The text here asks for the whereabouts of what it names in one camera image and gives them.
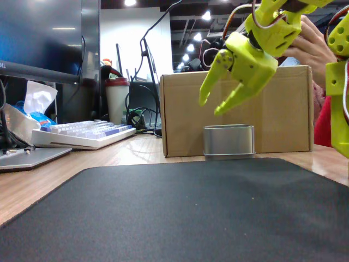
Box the white cup with red lid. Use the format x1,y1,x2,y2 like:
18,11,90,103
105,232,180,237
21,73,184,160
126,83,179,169
104,78,131,126

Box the white and purple keyboard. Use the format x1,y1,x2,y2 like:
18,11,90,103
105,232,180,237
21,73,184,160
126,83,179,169
31,119,137,151

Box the black cable coil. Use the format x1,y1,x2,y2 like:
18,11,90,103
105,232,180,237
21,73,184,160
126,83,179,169
125,85,163,134

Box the black cable bundle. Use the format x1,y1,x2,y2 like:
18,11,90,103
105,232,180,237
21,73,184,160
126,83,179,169
0,79,27,150

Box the red fleece garment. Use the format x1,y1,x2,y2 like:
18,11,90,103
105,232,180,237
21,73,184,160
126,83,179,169
312,81,333,148

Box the orange plush toy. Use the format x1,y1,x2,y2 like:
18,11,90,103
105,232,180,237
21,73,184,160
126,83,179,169
100,58,123,80

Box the blue tissue pack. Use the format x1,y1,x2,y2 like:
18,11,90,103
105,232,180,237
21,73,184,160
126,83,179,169
15,80,58,130

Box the person's hand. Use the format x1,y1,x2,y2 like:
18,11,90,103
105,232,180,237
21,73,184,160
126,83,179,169
274,15,338,88

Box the servo wire bundle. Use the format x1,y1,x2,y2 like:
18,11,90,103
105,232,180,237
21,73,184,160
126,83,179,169
222,2,287,41

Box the black computer monitor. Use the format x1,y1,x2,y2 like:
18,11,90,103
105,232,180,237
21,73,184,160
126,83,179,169
0,0,83,85

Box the brown cardboard box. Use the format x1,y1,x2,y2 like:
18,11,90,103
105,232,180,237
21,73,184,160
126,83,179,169
159,64,315,158

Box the dark vertical panel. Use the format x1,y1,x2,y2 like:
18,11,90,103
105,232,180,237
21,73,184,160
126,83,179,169
81,0,101,122

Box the black desk mat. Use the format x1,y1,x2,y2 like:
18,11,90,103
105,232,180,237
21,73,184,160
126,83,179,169
0,157,349,262

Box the rectangular metal tin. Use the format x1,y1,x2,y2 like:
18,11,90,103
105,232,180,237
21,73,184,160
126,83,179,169
203,124,257,161

